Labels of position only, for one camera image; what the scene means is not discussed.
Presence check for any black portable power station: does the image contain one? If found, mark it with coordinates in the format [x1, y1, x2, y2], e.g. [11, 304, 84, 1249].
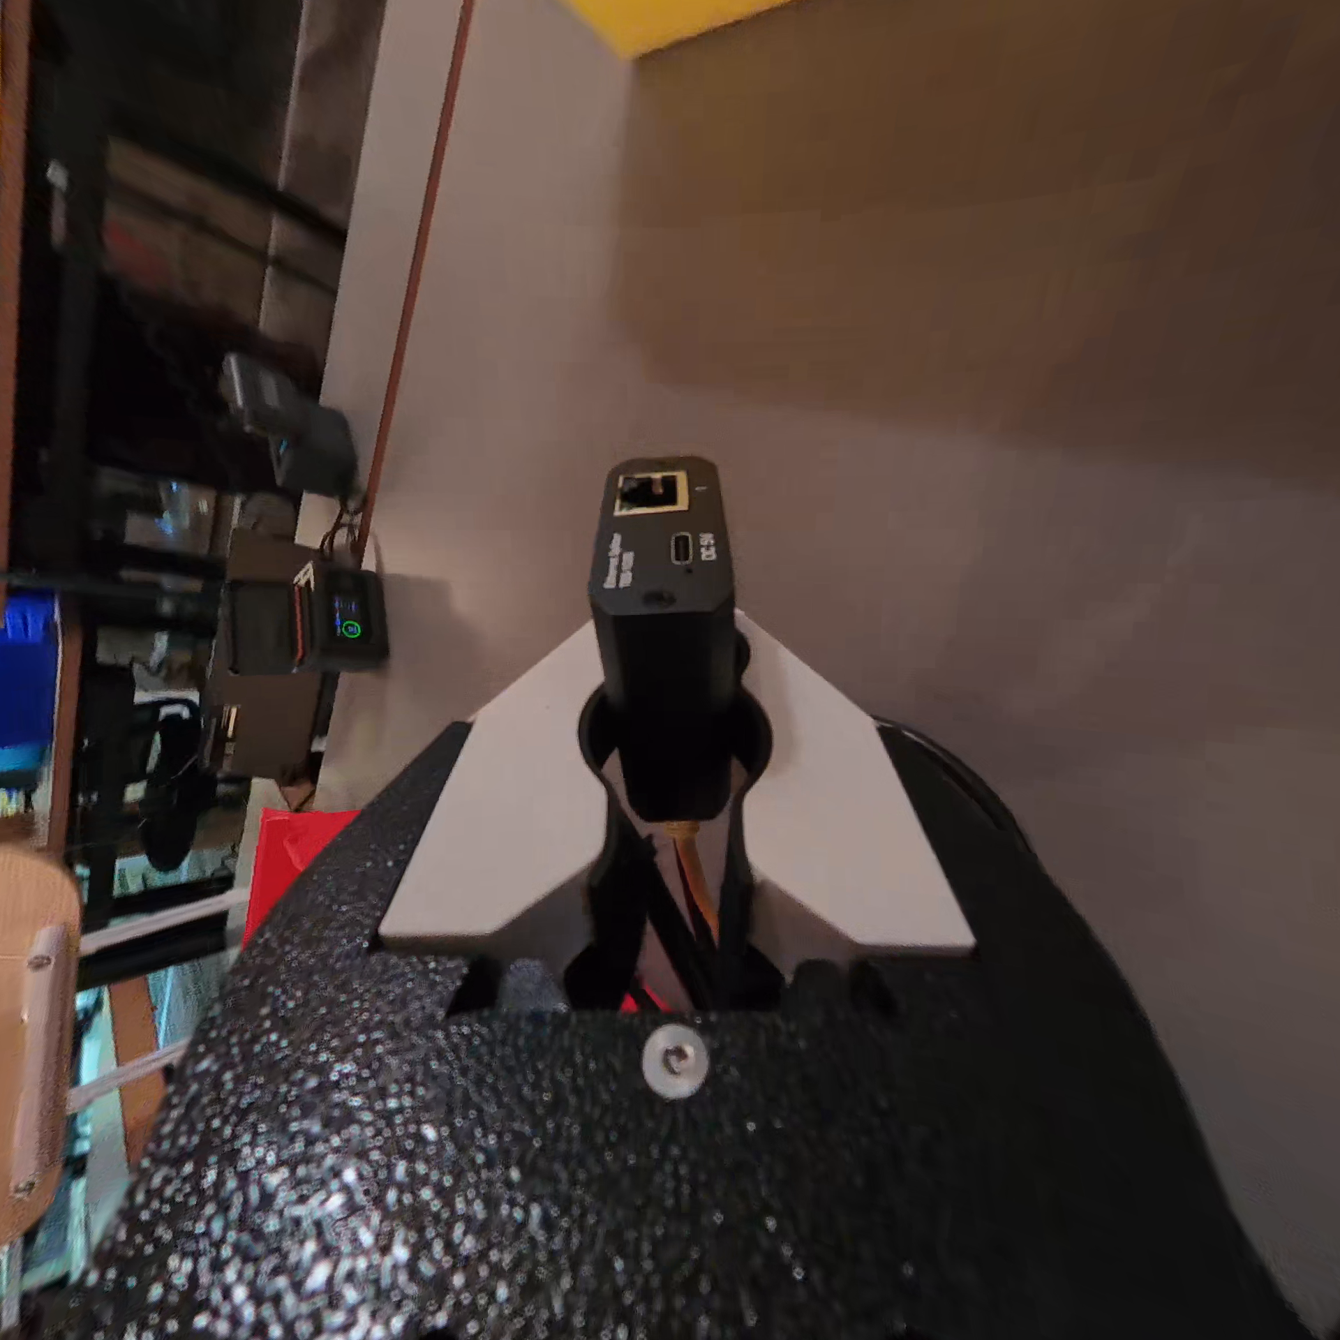
[215, 560, 393, 677]

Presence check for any black equipment box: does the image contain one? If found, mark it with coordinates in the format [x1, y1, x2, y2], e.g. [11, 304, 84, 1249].
[202, 527, 339, 781]

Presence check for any light wooden panel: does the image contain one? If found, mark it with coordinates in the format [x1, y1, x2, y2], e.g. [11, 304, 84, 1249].
[0, 844, 84, 1245]

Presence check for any red plastic bin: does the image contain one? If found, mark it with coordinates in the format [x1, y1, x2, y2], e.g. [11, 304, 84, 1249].
[241, 805, 364, 953]

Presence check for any dark grey tool case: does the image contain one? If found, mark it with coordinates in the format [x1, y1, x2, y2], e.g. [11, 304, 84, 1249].
[216, 350, 360, 501]

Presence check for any black ethernet splitter box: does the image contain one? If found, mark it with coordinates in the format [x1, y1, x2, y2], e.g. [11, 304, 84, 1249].
[588, 455, 736, 826]

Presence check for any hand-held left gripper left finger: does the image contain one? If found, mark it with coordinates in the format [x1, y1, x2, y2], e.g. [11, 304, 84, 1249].
[376, 617, 649, 1010]

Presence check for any orange ethernet cable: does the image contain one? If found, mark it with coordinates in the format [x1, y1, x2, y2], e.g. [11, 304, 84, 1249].
[670, 820, 727, 949]

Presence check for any yellow plastic bin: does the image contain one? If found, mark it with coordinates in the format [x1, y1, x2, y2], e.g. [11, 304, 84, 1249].
[558, 0, 803, 62]

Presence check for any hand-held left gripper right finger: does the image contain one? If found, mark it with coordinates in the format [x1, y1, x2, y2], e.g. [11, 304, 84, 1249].
[723, 607, 981, 1010]

